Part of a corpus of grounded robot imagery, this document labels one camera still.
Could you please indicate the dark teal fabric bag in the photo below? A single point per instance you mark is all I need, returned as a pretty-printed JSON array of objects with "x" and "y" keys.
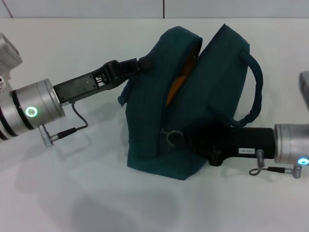
[{"x": 149, "y": 108}]

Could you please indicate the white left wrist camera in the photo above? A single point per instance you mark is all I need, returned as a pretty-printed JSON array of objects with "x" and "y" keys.
[{"x": 8, "y": 58}]

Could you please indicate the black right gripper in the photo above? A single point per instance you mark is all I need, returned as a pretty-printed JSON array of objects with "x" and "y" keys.
[{"x": 241, "y": 142}]

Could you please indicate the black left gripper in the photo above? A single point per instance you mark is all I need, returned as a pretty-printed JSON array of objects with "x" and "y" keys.
[{"x": 82, "y": 87}]

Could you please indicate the yellow banana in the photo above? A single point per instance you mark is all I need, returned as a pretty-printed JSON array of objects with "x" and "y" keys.
[{"x": 178, "y": 82}]

